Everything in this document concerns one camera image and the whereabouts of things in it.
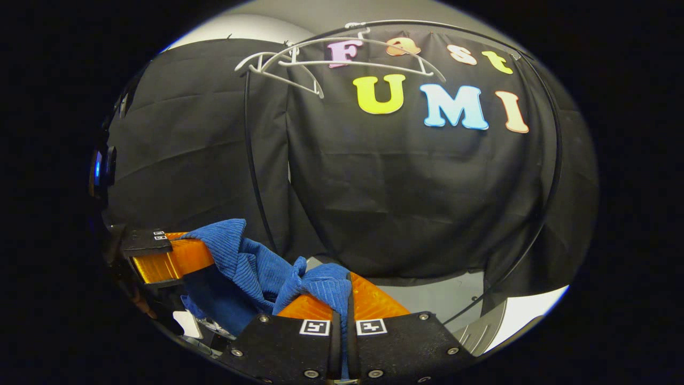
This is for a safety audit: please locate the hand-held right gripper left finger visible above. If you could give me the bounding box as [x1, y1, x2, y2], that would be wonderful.
[216, 293, 343, 385]

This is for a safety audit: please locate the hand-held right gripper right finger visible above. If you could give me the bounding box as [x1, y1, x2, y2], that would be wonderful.
[346, 272, 474, 385]

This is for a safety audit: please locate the blue corduroy jacket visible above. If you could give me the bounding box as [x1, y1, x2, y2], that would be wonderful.
[181, 218, 354, 380]

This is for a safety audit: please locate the black metal clothes rack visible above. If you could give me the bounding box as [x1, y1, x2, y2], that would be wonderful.
[243, 20, 563, 327]

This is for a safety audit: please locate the white plastic clothes hanger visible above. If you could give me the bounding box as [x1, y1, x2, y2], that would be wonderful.
[234, 47, 325, 100]
[261, 22, 447, 84]

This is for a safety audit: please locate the white ribbed plastic object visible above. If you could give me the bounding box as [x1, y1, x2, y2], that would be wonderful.
[453, 285, 570, 357]

